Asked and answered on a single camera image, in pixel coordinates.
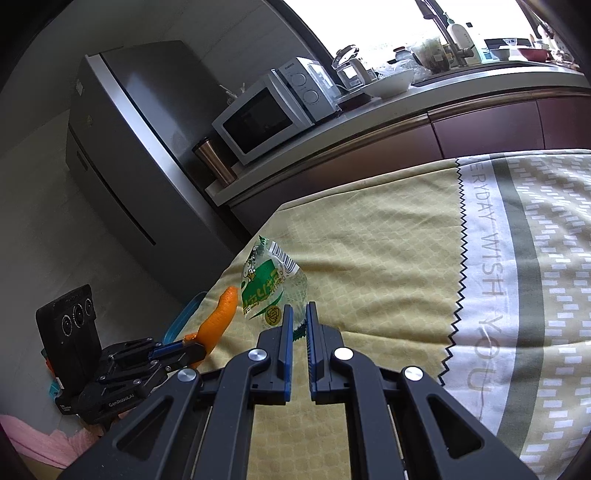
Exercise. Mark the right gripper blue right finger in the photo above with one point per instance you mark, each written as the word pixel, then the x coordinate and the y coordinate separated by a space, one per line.
pixel 314 358

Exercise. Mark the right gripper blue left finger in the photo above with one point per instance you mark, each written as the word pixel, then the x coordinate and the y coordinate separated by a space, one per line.
pixel 285 356

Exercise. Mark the green candy wrapper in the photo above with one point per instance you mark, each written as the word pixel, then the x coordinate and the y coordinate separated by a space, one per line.
pixel 270 281

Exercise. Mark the orange peel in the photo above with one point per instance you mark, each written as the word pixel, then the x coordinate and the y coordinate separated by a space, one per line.
pixel 210 332

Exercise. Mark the pink sleeve forearm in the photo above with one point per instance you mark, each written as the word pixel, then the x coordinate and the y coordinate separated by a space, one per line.
pixel 55 449

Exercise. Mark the blue trash bin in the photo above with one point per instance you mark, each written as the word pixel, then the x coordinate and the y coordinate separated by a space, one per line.
pixel 182 318

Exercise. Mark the kitchen faucet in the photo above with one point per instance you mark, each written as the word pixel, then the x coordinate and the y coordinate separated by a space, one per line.
pixel 431 10

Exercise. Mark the yellow patterned tablecloth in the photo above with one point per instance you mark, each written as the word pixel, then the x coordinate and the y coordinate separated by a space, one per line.
pixel 475 269

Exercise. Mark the copper thermos mug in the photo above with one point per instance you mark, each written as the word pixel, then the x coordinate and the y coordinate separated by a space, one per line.
pixel 205 150

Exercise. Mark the white microwave oven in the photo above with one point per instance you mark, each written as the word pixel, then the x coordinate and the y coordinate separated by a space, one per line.
pixel 279 106

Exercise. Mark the dark red lidded container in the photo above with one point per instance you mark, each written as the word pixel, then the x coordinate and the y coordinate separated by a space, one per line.
pixel 354 100

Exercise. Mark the grey refrigerator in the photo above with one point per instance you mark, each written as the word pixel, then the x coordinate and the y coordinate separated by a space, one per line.
pixel 136 118

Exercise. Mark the white ceramic bowl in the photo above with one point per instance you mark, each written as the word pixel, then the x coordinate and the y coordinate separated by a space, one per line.
pixel 390 86

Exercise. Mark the glass electric kettle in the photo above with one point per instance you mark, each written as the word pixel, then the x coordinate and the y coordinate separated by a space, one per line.
pixel 350 69

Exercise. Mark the brown lower cabinets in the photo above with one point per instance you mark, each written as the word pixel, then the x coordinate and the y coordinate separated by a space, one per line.
pixel 535 120

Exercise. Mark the white soap bottle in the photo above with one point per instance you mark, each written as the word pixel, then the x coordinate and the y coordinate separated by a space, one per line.
pixel 463 40

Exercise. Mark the window frame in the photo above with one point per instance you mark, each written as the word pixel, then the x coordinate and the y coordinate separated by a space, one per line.
pixel 320 25

